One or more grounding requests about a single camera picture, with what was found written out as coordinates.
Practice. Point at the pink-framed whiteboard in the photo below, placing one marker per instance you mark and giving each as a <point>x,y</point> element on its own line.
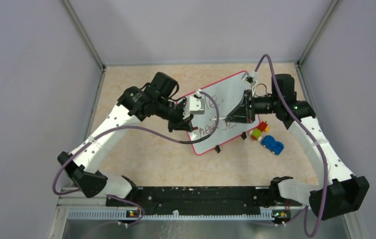
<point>227,94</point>

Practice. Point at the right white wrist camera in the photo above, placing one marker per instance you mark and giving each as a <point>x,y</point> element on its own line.
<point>250,78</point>

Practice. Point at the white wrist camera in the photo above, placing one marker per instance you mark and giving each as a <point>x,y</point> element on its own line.
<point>195,104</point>
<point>250,78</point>

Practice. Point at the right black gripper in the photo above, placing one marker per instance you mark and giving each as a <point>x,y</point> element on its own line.
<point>242,113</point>

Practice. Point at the aluminium frame rail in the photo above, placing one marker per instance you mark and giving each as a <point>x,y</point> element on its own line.
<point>107,208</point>

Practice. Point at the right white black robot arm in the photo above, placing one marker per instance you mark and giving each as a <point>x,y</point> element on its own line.
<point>339,190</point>

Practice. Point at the blue toy car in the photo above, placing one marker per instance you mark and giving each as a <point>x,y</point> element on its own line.
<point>274,146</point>

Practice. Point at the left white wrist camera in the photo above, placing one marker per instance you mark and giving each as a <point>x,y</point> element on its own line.
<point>195,104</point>

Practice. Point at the colourful toy brick figure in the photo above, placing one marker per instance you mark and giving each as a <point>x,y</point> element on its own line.
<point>258,132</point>

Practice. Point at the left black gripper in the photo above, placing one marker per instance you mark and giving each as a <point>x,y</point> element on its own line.
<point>183,125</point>

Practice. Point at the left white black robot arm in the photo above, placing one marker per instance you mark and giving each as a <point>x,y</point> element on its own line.
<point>134,105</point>

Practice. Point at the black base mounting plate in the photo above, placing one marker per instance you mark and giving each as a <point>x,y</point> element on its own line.
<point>207,201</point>

